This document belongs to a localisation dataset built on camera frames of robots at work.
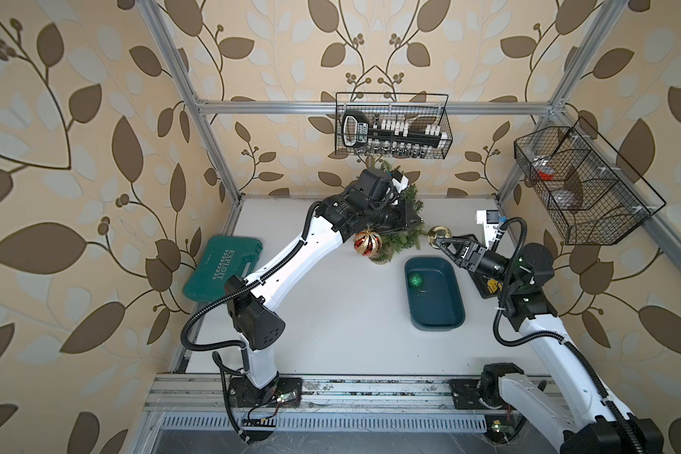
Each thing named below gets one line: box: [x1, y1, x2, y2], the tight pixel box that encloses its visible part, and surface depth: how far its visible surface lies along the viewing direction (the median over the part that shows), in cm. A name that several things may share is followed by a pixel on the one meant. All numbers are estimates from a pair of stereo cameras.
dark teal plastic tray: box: [403, 256, 467, 332], surface depth 92 cm
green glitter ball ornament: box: [408, 272, 424, 289], surface depth 93 cm
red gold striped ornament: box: [353, 228, 384, 258], surface depth 72 cm
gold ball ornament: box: [427, 225, 454, 249], surface depth 65 cm
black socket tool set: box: [341, 110, 450, 157], surface depth 86 cm
